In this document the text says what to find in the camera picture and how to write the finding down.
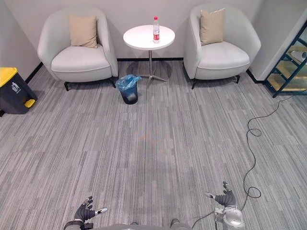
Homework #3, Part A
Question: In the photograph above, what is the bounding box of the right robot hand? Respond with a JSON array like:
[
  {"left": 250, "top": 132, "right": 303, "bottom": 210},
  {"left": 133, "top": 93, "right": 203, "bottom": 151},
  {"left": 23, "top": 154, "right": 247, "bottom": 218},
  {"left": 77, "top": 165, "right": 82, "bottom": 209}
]
[{"left": 205, "top": 181, "right": 238, "bottom": 209}]

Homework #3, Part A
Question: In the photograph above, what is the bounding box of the large yellow-lidded trash can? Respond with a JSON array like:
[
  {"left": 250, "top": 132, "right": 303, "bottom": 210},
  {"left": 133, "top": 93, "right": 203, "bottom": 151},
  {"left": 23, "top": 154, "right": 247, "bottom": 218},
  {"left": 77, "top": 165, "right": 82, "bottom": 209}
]
[{"left": 0, "top": 67, "right": 38, "bottom": 117}]

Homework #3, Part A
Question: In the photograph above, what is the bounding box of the plastic bottle with red label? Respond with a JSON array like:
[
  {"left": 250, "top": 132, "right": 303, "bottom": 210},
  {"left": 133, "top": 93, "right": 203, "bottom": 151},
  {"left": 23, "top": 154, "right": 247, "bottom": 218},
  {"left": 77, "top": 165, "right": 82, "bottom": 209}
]
[{"left": 153, "top": 16, "right": 160, "bottom": 44}]

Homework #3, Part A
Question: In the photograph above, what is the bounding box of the round white tea table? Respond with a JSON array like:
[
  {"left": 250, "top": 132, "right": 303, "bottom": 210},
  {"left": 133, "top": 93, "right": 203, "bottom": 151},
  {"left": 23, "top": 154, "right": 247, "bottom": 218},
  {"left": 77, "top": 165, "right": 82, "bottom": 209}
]
[{"left": 123, "top": 24, "right": 176, "bottom": 90}]

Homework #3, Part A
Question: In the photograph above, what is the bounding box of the light grey armchair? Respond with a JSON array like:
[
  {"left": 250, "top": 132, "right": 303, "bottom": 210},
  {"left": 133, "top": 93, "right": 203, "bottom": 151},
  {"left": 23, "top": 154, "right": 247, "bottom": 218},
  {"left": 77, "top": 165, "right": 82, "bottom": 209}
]
[
  {"left": 37, "top": 6, "right": 119, "bottom": 92},
  {"left": 183, "top": 3, "right": 262, "bottom": 90}
]

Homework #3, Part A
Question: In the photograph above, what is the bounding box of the blue plastic bin bag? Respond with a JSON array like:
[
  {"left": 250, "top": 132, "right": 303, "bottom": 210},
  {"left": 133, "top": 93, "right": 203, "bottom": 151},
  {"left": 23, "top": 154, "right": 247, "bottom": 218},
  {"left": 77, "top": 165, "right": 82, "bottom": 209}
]
[{"left": 115, "top": 74, "right": 142, "bottom": 95}]

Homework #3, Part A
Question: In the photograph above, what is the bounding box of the beige cushion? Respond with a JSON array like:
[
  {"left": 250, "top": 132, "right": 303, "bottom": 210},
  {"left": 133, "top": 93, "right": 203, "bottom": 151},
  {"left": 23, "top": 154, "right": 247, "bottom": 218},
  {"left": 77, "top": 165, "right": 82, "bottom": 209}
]
[
  {"left": 69, "top": 15, "right": 98, "bottom": 49},
  {"left": 199, "top": 8, "right": 226, "bottom": 46}
]

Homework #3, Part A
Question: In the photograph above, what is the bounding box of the grey object on shelf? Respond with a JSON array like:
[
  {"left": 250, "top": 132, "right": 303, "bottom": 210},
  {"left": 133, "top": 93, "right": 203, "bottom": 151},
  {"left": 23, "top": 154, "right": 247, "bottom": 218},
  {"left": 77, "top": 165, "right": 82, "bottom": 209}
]
[{"left": 289, "top": 49, "right": 307, "bottom": 61}]

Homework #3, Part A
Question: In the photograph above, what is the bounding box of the small black waste bin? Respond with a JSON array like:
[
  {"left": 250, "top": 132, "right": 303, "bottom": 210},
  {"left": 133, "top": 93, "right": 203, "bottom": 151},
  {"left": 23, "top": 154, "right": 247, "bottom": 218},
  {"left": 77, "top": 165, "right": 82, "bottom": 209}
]
[{"left": 119, "top": 83, "right": 139, "bottom": 105}]

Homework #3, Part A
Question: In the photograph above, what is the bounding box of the black cable on floor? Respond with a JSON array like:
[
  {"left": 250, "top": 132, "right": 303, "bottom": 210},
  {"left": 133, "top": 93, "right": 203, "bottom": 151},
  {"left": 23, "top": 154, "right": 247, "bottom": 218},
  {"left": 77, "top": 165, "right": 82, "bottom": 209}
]
[{"left": 191, "top": 94, "right": 298, "bottom": 228}]

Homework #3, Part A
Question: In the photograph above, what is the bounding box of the dark green metal shelf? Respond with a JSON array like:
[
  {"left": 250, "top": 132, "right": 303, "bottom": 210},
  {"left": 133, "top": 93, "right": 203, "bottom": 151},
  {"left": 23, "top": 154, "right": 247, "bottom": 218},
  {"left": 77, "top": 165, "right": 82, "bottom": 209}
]
[{"left": 264, "top": 23, "right": 307, "bottom": 99}]

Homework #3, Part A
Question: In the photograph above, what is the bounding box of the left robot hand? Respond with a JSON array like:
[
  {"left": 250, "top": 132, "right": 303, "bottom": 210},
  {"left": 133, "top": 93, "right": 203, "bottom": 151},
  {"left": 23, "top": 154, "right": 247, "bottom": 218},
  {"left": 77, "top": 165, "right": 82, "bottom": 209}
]
[{"left": 74, "top": 196, "right": 108, "bottom": 221}]

